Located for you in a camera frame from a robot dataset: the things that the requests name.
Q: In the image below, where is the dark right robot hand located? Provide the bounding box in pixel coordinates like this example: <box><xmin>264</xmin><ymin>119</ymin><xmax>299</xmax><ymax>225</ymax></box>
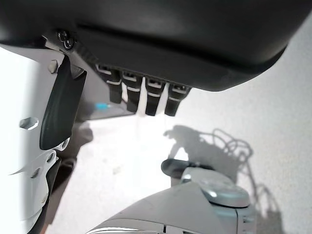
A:
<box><xmin>0</xmin><ymin>0</ymin><xmax>312</xmax><ymax>150</ymax></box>

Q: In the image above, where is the silver robot leg with foot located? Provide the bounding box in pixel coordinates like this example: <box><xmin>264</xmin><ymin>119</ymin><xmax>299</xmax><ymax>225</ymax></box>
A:
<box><xmin>89</xmin><ymin>158</ymin><xmax>259</xmax><ymax>234</ymax></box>

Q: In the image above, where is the small blue sticker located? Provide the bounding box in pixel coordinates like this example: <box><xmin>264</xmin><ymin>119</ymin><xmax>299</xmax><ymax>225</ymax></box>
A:
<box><xmin>94</xmin><ymin>102</ymin><xmax>113</xmax><ymax>110</ymax></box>

